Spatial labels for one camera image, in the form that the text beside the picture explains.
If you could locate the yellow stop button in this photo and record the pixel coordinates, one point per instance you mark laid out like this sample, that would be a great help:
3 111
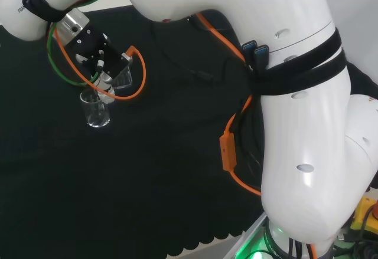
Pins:
363 214

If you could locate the black bench cloth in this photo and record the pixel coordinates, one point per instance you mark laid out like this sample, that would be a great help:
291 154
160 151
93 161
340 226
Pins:
118 182

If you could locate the small clear glass beaker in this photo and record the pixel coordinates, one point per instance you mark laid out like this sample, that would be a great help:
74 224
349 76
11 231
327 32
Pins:
124 79

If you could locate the tall clear glass beaker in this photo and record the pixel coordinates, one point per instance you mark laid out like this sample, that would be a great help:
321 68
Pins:
96 117

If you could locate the grey metal base plate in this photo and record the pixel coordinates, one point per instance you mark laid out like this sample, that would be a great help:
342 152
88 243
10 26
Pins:
245 241

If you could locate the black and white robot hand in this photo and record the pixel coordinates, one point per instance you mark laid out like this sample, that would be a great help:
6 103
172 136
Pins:
91 46

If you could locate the blue usb plug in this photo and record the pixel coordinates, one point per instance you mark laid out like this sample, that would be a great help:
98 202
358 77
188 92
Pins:
261 53
248 46

